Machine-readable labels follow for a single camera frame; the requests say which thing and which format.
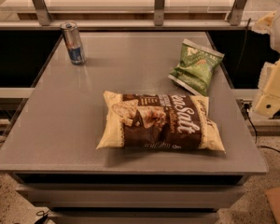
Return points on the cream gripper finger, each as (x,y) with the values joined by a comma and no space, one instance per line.
(267,99)
(264,24)

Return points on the brown sea salt chip bag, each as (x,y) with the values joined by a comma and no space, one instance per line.
(163,121)

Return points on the green chip bag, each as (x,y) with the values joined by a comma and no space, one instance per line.
(196,67)

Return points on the silver blue redbull can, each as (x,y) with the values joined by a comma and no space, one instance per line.
(72,40)

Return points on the grey drawer cabinet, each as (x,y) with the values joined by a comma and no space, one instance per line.
(52,150)

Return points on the metal window frame rail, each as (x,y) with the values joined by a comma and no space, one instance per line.
(189,15)

